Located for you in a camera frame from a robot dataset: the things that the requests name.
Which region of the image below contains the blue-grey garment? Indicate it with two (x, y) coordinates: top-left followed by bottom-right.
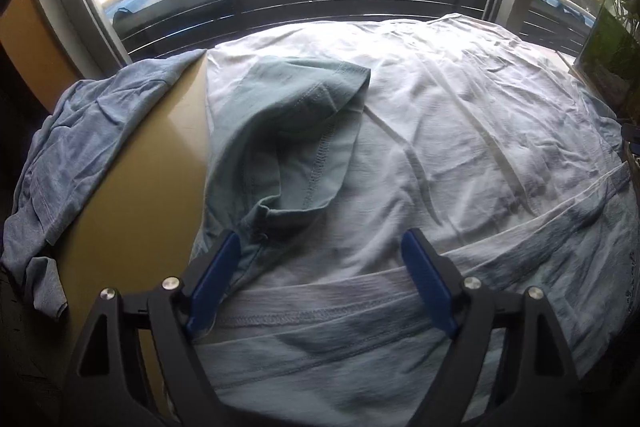
(1, 50), (203, 319)

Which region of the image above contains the glass fish tank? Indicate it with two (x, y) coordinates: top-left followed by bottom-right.
(573, 0), (639, 124)

